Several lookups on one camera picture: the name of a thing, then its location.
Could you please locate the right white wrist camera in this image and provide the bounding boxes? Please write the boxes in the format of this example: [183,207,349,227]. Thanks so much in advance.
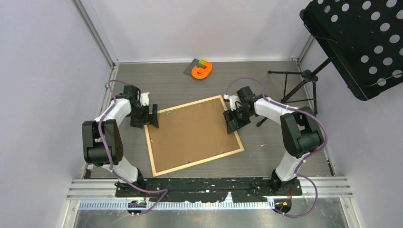
[223,95,242,111]

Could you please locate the aluminium rail frame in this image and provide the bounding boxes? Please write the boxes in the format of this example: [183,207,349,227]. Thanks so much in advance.
[62,176,362,228]

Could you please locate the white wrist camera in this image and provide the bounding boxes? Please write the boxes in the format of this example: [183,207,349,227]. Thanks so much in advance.
[223,95,242,111]
[140,92,149,106]

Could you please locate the orange plastic horseshoe piece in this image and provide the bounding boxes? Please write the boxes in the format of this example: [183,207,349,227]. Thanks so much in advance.
[192,61,213,80]

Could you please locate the grey building baseplate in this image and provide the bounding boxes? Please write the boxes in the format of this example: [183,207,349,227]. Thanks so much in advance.
[183,58,200,76]

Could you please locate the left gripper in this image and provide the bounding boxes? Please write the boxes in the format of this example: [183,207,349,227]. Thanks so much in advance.
[129,104,158,129]

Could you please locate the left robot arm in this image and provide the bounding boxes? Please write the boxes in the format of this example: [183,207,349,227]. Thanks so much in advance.
[82,85,159,197]

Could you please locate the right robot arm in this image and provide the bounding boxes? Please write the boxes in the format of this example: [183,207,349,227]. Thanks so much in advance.
[223,86,325,195]

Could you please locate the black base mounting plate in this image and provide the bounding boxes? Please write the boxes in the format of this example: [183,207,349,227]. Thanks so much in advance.
[115,177,302,203]

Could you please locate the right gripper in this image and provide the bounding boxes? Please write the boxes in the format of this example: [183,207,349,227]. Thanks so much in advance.
[224,105,254,134]

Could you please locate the black perforated music stand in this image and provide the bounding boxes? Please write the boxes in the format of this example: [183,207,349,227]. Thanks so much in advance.
[256,0,403,128]

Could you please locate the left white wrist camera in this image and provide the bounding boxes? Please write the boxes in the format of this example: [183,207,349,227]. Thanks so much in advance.
[140,92,149,106]

